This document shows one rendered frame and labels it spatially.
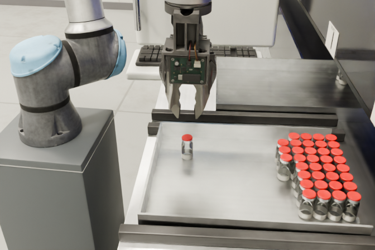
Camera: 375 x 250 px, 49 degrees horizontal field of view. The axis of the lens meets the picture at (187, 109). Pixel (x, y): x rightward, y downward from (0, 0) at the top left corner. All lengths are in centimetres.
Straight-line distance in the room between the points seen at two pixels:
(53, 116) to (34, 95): 7
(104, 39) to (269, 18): 68
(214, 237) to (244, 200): 11
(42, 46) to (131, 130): 158
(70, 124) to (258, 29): 76
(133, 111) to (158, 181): 196
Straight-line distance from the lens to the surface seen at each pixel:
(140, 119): 259
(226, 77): 109
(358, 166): 83
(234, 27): 147
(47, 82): 96
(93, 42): 98
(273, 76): 111
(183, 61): 61
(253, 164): 78
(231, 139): 84
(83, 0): 98
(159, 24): 147
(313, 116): 91
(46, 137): 101
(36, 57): 94
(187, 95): 100
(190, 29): 62
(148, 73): 130
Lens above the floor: 136
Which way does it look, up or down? 30 degrees down
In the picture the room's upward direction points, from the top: straight up
